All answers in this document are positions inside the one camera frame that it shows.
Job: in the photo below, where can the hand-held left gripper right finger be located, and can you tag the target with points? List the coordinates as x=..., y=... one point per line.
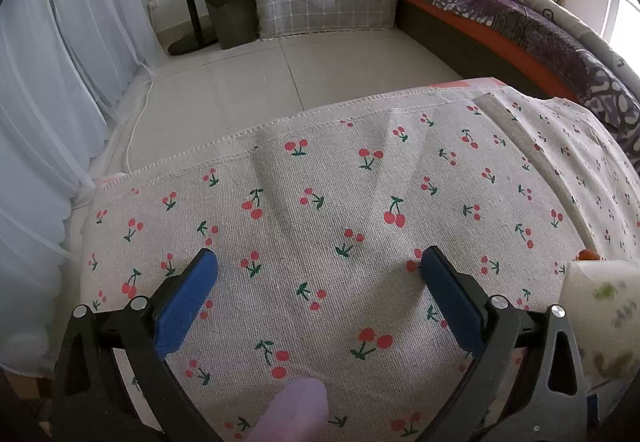
x=450, y=302

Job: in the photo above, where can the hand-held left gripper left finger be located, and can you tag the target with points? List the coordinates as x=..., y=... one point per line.
x=185, y=302

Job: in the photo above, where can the floral print paper cup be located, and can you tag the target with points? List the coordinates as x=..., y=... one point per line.
x=605, y=312

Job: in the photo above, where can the dark trash bin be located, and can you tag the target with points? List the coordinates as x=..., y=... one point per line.
x=230, y=17

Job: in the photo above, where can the pink clothing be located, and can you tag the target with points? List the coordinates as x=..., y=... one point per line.
x=300, y=407

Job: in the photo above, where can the cherry print tablecloth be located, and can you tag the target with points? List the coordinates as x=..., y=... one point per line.
x=325, y=172

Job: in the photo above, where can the sheer white curtain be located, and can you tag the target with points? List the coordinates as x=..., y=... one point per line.
x=60, y=72

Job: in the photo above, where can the bed with grey headboard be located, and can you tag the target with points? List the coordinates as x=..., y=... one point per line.
x=450, y=37

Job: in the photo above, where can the purple patterned bed blanket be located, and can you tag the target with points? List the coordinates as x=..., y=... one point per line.
x=475, y=2

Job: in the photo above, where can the grey cartoon print duvet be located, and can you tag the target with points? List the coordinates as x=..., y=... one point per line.
x=575, y=22

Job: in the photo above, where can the window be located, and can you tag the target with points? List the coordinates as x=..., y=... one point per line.
x=625, y=12

